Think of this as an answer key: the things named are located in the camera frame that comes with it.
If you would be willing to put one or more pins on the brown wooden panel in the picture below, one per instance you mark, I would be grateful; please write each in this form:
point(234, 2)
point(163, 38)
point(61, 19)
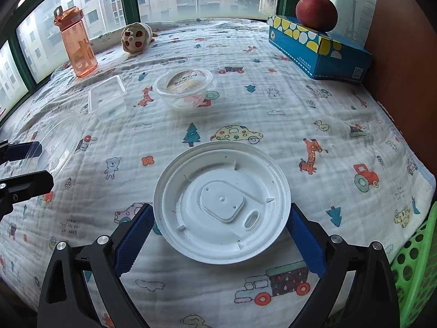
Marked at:
point(403, 41)

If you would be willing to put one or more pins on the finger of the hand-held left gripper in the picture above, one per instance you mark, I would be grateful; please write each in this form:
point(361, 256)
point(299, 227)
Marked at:
point(30, 182)
point(20, 151)

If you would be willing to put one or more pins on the beige plush toy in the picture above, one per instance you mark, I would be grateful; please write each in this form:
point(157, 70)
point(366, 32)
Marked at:
point(135, 39)

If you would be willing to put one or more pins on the white round plastic lid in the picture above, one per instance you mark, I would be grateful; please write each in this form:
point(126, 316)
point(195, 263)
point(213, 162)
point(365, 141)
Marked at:
point(222, 194)

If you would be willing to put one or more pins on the white printed blanket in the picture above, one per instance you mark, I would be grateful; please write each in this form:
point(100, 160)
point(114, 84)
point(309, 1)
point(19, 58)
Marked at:
point(239, 116)

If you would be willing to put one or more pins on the round clear plastic cup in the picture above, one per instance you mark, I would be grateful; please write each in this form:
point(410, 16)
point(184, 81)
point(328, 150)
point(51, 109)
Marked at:
point(184, 82)

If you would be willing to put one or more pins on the green plastic basket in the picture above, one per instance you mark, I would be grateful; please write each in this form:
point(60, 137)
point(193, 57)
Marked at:
point(416, 266)

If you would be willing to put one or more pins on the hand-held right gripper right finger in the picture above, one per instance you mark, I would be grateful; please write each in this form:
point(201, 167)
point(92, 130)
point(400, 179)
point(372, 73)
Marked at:
point(307, 242)

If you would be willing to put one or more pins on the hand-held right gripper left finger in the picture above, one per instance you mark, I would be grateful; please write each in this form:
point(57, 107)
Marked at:
point(133, 242)

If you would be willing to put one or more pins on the clear plastic dome lid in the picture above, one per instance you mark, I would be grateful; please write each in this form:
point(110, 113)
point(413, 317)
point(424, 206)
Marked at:
point(58, 136)

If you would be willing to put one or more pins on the orange plastic water bottle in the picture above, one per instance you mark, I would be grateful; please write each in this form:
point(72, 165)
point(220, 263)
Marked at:
point(78, 54)

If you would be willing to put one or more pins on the clear rectangular plastic container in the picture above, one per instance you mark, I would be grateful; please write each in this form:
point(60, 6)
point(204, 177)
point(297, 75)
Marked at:
point(107, 95)

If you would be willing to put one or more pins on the red apple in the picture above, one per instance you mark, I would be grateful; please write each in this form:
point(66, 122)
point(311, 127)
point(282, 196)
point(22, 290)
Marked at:
point(315, 13)

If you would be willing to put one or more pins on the blue dotted tissue box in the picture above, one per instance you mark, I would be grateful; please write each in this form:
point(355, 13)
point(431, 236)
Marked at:
point(307, 47)

